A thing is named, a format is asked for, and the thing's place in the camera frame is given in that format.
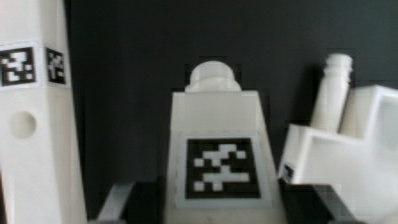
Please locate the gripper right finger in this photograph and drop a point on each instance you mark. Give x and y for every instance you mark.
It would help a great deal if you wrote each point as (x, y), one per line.
(314, 205)

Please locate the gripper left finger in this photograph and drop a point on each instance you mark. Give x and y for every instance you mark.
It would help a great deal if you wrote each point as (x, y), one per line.
(131, 203)

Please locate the white chair leg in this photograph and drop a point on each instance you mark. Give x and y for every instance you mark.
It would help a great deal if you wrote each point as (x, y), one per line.
(221, 190)

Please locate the white chair seat part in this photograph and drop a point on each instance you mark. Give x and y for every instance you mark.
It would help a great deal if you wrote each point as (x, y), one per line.
(342, 150)

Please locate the white chair backrest frame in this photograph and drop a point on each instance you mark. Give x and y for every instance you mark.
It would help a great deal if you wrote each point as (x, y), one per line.
(40, 162)

